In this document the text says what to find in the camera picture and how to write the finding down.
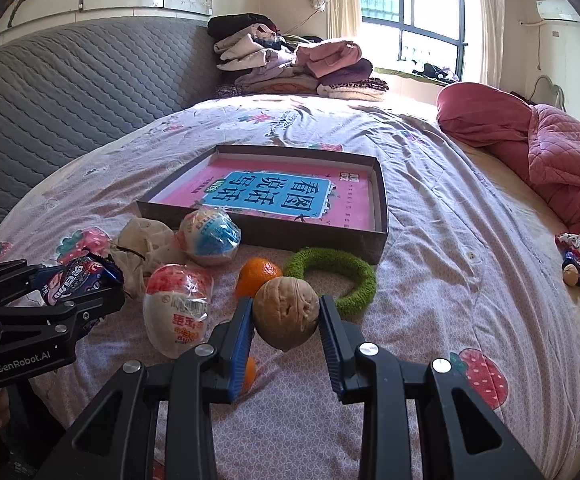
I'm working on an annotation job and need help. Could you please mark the grey quilted headboard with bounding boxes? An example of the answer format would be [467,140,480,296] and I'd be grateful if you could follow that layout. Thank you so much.
[0,16,219,223]

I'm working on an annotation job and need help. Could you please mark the orange tangerine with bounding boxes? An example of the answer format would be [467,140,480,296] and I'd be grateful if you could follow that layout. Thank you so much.
[235,257,283,299]
[241,356,257,394]

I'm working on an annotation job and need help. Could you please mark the beige mesh bag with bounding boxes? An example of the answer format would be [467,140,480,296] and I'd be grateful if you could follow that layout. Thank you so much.
[110,218,187,301]

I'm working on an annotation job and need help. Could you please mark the brown shallow cardboard box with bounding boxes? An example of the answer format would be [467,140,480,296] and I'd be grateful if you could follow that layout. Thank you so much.
[138,145,389,264]

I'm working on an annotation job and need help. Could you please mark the red white egg toy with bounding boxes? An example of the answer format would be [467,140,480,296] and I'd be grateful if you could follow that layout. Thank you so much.
[142,263,214,360]

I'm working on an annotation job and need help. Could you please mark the beige curtain right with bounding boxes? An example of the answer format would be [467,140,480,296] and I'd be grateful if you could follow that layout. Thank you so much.
[480,0,505,88]

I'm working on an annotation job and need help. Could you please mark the pile of folded clothes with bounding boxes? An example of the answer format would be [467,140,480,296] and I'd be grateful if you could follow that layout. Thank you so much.
[207,13,389,102]

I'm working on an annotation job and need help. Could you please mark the pink blue book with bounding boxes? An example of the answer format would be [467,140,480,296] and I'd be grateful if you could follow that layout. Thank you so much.
[148,153,377,231]

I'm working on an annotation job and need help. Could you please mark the strawberry print bed sheet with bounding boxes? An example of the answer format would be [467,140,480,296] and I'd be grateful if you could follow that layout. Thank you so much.
[0,96,580,479]

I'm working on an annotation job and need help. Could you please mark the window with dark frame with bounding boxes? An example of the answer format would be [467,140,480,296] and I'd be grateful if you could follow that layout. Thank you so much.
[357,0,467,80]

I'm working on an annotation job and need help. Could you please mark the blue snack packet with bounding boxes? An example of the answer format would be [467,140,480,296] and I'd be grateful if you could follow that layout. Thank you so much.
[32,252,124,306]

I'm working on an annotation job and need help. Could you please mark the green fuzzy ring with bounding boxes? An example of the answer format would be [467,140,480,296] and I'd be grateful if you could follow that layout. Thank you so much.
[283,246,379,319]

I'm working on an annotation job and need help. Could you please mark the white air conditioner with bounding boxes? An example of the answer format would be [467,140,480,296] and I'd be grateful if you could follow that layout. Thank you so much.
[536,0,580,23]

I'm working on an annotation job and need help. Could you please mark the small doll toy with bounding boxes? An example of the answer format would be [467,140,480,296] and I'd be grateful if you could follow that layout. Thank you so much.
[555,232,580,287]

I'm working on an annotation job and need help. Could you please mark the blue white egg toy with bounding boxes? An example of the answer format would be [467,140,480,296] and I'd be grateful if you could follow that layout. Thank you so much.
[177,207,241,266]

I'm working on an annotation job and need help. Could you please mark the dark items on windowsill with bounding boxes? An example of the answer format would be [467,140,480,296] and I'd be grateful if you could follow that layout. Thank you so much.
[412,63,459,84]

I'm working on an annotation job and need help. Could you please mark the brown walnut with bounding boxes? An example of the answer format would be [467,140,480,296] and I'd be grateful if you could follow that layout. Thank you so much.
[253,276,319,352]

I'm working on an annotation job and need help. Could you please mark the pink quilted blanket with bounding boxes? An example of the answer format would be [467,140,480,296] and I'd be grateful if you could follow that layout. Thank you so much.
[436,82,580,234]

